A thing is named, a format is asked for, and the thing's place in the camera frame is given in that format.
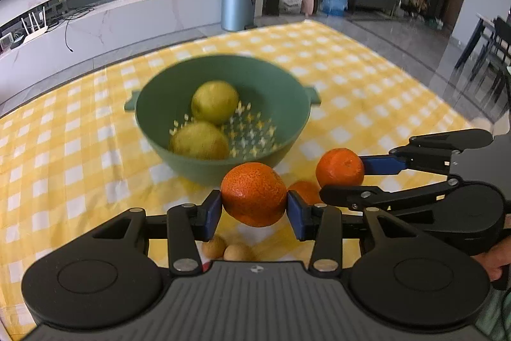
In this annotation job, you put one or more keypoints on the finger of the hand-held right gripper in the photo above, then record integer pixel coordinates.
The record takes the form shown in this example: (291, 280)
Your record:
(351, 195)
(379, 165)

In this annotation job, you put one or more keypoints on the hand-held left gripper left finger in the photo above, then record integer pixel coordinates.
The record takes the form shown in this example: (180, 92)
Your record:
(211, 215)

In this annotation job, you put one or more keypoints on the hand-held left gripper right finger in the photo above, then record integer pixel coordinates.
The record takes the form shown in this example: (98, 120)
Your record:
(297, 217)

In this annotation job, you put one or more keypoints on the orange tangerine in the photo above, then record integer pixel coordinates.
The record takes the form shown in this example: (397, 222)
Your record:
(305, 191)
(253, 193)
(339, 169)

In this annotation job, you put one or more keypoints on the red cherry tomato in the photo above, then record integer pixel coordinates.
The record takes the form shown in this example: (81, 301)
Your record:
(205, 266)

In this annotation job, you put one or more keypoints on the green colander bowl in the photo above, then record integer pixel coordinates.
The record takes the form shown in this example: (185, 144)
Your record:
(279, 85)

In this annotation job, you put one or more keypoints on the person's right hand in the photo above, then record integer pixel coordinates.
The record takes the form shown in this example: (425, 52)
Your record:
(493, 259)

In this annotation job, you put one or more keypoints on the green shirt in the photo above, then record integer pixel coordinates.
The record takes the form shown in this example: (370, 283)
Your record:
(497, 313)

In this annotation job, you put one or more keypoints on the yellow checked tablecloth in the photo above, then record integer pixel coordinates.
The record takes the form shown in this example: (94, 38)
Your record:
(80, 165)

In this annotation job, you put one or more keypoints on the black dining chair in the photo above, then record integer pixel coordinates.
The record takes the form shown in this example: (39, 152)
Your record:
(497, 57)

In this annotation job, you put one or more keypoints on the pink bag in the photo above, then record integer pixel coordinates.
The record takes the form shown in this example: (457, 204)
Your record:
(309, 3)

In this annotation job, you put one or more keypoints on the white dining table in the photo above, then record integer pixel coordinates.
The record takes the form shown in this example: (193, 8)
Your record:
(482, 17)

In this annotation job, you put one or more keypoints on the white plastic bag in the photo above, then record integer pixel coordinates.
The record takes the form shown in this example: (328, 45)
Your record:
(290, 1)

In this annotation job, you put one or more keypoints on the white marble media console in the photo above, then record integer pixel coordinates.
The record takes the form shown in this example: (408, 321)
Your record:
(119, 29)

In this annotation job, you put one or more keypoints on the blue-grey trash bin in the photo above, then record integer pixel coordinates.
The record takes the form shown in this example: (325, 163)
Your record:
(238, 3)

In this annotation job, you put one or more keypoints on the white router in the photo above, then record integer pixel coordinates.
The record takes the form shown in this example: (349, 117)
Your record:
(36, 34)

